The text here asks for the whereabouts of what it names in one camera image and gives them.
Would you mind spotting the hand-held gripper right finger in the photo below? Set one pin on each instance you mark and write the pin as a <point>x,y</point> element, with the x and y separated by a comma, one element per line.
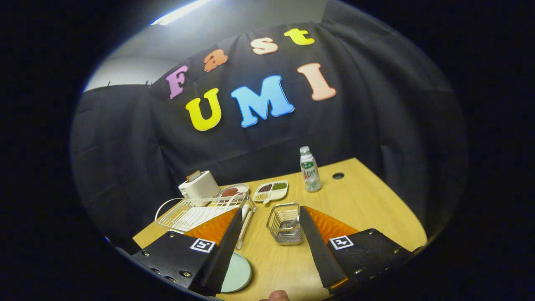
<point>322,251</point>

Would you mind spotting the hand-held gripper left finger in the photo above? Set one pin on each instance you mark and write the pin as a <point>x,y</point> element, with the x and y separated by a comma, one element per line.
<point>219,255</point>

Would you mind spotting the pale green plate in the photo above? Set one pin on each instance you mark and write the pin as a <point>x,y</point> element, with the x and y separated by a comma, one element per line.
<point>238,271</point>

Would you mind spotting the beige plate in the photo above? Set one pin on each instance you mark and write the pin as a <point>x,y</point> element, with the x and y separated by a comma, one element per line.
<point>243,187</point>

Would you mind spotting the white drain tray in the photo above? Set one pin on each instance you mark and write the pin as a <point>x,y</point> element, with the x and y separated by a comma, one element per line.
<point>198,215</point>

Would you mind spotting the white toaster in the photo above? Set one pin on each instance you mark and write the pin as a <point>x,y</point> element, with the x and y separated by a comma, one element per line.
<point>200,188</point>

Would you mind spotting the white divided tray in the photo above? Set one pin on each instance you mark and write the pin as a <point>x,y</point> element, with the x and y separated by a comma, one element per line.
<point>278,194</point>

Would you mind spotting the pile of yellow soybeans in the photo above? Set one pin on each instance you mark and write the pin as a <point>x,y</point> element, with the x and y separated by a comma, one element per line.
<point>261,196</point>

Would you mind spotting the pile of green beans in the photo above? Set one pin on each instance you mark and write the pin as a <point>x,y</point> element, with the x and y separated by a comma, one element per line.
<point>280,186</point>

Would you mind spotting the white drink bottle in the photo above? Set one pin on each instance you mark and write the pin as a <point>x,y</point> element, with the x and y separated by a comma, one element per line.
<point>310,171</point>

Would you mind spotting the pile of dark red beans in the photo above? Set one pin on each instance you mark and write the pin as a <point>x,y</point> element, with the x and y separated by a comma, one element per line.
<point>265,188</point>

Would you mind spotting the toast slice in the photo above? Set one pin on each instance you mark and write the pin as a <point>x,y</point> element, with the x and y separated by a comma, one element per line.
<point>193,175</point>

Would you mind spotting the black backdrop cloth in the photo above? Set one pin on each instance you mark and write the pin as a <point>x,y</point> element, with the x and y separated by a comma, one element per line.
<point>355,125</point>

